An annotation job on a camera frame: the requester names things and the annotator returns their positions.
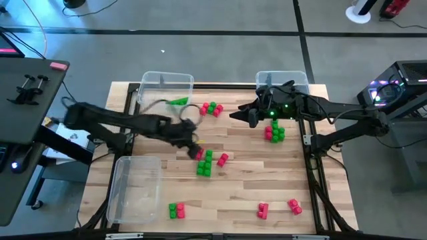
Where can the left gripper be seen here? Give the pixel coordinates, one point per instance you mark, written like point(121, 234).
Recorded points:
point(181, 133)

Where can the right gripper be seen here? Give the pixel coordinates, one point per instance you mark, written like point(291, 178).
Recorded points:
point(277, 103)

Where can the red two-stud block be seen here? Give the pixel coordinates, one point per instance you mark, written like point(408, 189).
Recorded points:
point(203, 109)
point(200, 154)
point(218, 110)
point(295, 206)
point(263, 210)
point(223, 160)
point(268, 132)
point(180, 210)

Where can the green two-stud block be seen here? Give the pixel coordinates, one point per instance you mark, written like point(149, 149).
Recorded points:
point(200, 168)
point(172, 210)
point(211, 108)
point(281, 134)

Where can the green four-stud block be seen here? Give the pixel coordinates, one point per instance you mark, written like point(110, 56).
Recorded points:
point(178, 101)
point(208, 163)
point(274, 131)

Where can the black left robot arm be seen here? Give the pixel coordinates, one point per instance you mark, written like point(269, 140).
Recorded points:
point(110, 118)

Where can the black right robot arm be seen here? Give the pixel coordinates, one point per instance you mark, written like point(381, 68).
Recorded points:
point(333, 108)

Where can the clear plastic bin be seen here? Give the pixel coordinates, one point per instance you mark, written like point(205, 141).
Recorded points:
point(133, 200)
point(283, 78)
point(156, 86)

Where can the white paper manual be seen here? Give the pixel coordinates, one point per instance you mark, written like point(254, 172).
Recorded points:
point(75, 137)

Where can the white tower fan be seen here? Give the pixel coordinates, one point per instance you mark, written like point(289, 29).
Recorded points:
point(357, 15)

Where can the small yellow object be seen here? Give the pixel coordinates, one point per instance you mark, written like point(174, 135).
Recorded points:
point(47, 121)

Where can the pink eraser block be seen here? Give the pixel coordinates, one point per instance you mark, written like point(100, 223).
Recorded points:
point(58, 66)

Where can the black desk caster wheel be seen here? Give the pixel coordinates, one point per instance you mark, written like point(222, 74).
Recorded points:
point(36, 204)

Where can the black computer case with lights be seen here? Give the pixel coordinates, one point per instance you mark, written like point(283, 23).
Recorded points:
point(410, 76)

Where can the black equipment stand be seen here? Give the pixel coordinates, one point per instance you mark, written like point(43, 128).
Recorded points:
point(410, 156)

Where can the black clamp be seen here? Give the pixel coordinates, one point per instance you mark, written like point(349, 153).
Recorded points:
point(23, 88)
point(37, 87)

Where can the black device with light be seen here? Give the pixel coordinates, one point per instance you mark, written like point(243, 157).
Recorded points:
point(20, 160)

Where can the black side desk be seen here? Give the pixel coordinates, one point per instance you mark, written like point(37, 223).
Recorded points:
point(20, 126)

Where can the red black portable device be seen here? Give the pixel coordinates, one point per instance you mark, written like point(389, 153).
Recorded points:
point(395, 6)

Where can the black round stand base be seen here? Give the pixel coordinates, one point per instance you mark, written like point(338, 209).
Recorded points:
point(73, 2)

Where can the black screen with pink strip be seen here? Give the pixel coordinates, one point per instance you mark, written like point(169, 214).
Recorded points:
point(8, 46)

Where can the white metal base plate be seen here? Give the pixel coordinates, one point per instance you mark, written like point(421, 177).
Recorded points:
point(307, 140)

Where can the silver metal bracket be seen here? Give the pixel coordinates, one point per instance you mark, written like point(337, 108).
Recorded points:
point(310, 237)
point(124, 236)

